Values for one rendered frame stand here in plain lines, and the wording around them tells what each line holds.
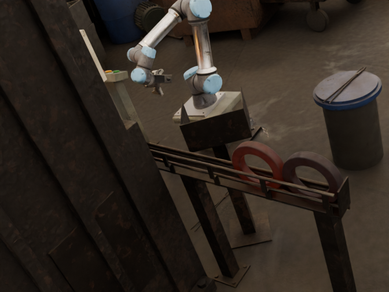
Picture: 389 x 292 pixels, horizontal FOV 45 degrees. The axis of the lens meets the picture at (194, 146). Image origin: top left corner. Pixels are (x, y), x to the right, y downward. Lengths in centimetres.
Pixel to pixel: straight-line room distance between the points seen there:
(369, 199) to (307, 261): 45
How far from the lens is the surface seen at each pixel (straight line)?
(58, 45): 145
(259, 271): 217
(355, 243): 219
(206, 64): 263
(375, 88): 237
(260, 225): 235
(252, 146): 149
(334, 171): 141
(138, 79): 244
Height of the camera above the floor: 159
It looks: 31 degrees down
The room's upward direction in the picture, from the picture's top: 21 degrees counter-clockwise
